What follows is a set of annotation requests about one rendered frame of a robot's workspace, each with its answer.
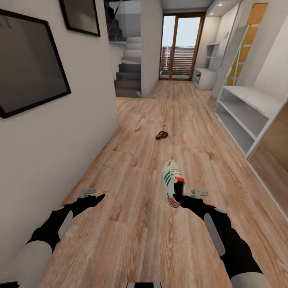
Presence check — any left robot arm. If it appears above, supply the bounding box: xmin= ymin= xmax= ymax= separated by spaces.
xmin=0 ymin=188 xmax=105 ymax=288

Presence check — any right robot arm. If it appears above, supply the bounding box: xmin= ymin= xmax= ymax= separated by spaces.
xmin=173 ymin=188 xmax=272 ymax=288

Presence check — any sandal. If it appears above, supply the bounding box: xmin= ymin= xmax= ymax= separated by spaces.
xmin=156 ymin=131 xmax=168 ymax=140

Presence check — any gym shoe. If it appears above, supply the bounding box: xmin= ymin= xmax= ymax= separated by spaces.
xmin=162 ymin=160 xmax=186 ymax=208

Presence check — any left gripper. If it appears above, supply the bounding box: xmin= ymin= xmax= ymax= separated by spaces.
xmin=77 ymin=194 xmax=105 ymax=212

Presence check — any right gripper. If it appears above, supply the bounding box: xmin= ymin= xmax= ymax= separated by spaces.
xmin=173 ymin=193 xmax=203 ymax=214

